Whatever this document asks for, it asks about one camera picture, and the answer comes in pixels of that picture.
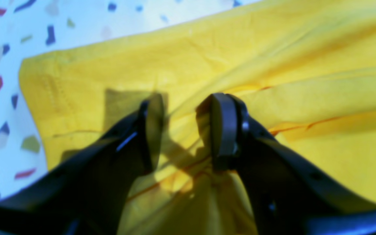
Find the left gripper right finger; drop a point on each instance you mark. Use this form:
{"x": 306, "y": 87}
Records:
{"x": 288, "y": 194}

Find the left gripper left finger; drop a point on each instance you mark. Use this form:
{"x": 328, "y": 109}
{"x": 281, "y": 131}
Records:
{"x": 86, "y": 194}

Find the yellow T-shirt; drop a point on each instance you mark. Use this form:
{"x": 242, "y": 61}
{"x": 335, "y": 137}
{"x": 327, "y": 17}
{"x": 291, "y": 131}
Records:
{"x": 306, "y": 70}

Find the terrazzo patterned table cloth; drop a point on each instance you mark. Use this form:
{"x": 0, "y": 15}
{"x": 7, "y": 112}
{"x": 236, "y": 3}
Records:
{"x": 33, "y": 27}

